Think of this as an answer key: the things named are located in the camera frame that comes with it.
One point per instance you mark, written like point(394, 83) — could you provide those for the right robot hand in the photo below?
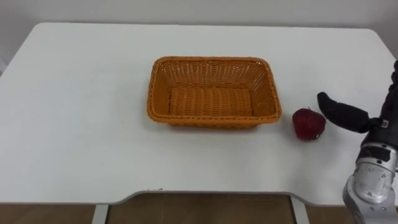
point(348, 115)

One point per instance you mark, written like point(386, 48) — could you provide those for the orange woven basket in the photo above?
point(211, 99)

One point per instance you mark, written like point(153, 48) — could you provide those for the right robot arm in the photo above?
point(373, 180)

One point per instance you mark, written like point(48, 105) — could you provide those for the white desk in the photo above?
point(77, 124)

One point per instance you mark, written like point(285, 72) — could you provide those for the red apple soft toy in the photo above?
point(308, 125)

